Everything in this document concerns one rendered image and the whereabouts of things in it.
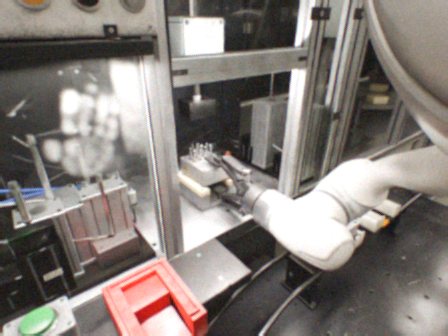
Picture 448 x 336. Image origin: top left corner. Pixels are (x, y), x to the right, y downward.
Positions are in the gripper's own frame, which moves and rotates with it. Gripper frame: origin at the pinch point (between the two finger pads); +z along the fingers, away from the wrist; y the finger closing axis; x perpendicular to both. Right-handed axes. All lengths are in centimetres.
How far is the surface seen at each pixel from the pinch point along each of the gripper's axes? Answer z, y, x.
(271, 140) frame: 3.0, 2.7, -27.2
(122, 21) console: -14.6, 38.7, 25.8
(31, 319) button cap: -24, 4, 48
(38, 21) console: -15, 39, 36
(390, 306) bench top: -46, -32, -28
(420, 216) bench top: -34, -32, -80
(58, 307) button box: -22.8, 2.5, 44.4
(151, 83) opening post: -13.5, 29.8, 22.2
